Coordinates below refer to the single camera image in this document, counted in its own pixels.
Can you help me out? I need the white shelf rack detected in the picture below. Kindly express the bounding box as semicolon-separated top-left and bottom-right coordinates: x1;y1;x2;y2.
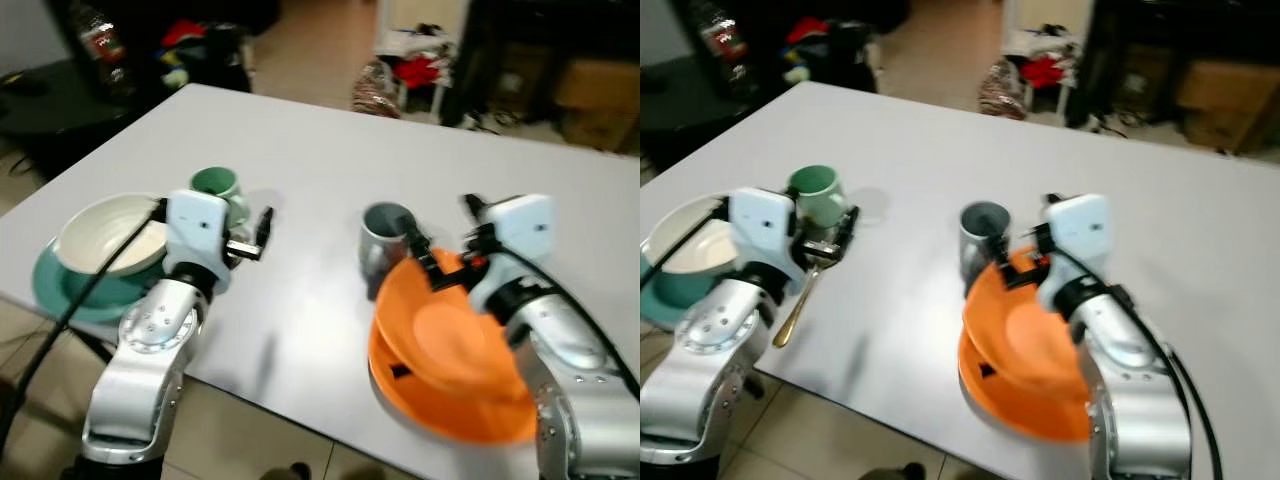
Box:
374;0;469;113
1002;0;1097;117

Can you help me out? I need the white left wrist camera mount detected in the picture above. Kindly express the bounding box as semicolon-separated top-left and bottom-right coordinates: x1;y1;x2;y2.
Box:
727;186;813;278
163;189;252;293

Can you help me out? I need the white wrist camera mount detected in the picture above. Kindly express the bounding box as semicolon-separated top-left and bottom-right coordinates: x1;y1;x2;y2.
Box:
727;186;813;278
163;189;252;293
1036;193;1115;313
468;194;557;313

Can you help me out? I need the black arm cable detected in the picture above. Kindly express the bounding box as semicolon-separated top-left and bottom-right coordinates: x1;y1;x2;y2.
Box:
640;198;733;289
0;198;169;446
1046;243;1227;480
496;243;641;393

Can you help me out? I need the brown patterned bag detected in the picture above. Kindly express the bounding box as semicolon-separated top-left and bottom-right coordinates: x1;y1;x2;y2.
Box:
977;57;1030;122
351;58;403;120

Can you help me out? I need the green ceramic mug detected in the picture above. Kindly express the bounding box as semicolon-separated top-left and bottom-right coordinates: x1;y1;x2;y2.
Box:
189;166;252;229
786;164;850;231

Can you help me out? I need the teal plate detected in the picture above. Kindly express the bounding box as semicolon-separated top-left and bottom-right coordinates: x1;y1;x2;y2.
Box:
640;255;723;332
31;240;173;325

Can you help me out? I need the orange plate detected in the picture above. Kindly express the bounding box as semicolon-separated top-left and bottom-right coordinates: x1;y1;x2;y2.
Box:
957;325;1093;445
372;248;531;403
367;325;543;447
962;245;1091;401

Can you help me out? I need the gold metal spoon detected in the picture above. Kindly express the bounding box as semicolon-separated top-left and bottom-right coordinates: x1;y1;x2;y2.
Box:
772;258;827;350

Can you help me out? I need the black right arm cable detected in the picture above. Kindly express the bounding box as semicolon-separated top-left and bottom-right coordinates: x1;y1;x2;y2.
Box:
496;243;641;393
1046;243;1227;480

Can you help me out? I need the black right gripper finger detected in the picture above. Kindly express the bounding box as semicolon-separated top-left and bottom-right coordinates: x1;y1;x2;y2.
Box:
403;222;446;291
993;233;1026;286

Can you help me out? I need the black cabinet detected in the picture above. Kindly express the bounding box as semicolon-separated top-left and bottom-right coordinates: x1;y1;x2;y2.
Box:
438;0;641;133
1064;0;1280;133

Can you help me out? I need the black side table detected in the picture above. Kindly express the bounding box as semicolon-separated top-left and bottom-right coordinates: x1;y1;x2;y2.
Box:
0;56;191;183
640;52;803;173

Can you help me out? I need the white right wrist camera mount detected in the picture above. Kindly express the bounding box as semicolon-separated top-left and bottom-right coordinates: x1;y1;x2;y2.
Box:
468;194;557;313
1036;193;1115;313

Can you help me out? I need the white ceramic bowl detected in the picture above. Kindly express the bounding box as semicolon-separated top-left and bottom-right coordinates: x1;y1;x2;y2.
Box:
641;194;743;278
54;193;171;279

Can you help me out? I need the grey mug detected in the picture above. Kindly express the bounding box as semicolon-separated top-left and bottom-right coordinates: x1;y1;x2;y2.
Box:
957;200;1017;288
359;202;423;293

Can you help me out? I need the clear bottle with red label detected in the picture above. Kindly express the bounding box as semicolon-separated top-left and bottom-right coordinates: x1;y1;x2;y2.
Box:
68;0;138;103
698;0;763;98

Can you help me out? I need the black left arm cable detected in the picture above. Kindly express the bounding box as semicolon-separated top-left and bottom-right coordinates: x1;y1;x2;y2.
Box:
0;198;169;446
640;198;733;289

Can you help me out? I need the brown cardboard box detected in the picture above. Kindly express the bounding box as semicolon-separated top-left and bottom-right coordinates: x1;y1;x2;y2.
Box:
1174;58;1280;154
553;58;641;153

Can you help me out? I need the red cloth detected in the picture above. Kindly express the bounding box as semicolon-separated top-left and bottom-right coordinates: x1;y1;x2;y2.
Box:
1019;54;1068;91
393;54;443;91

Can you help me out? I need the red and black toy pile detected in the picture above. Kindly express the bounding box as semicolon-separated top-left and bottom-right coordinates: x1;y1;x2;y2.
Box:
157;17;253;93
782;14;879;93

